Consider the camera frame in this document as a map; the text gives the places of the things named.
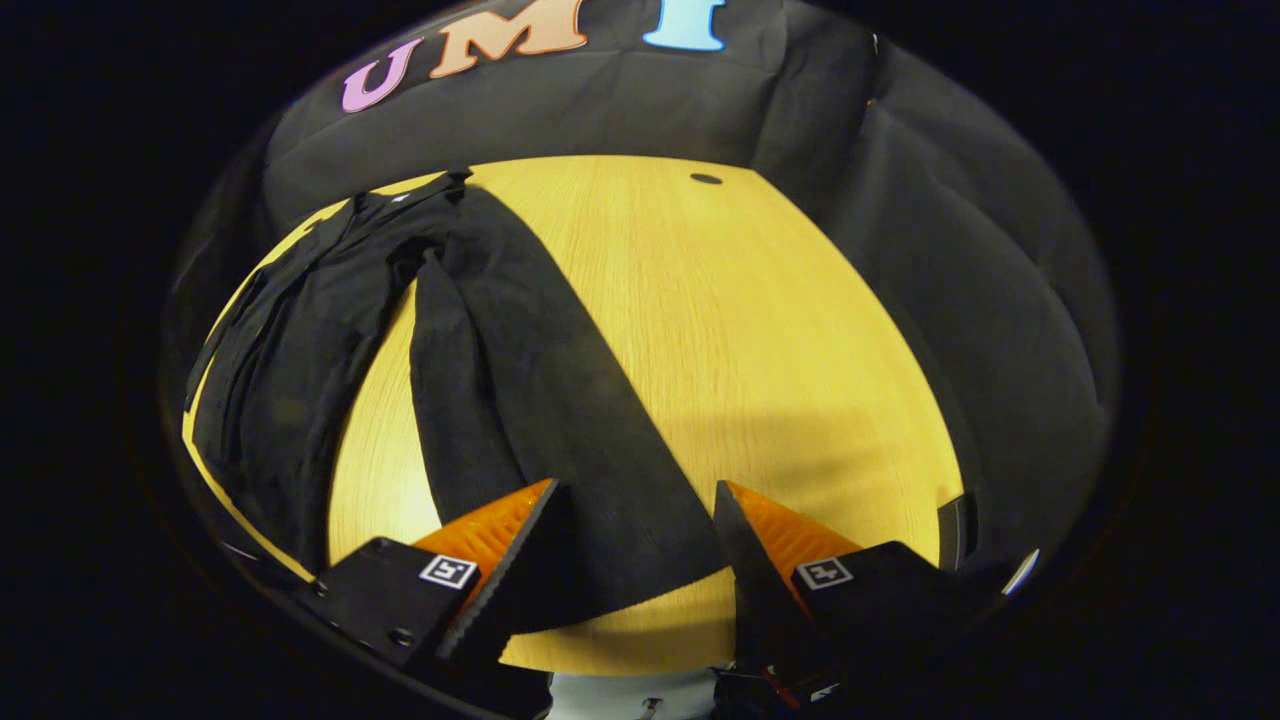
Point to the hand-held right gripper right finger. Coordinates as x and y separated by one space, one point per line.
755 600

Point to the black buttoned garment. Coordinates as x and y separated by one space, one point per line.
540 400

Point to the dark slatted object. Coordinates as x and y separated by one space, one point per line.
956 532

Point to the black backdrop cloth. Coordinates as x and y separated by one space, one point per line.
620 110

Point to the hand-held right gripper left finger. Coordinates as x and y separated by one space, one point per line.
505 585

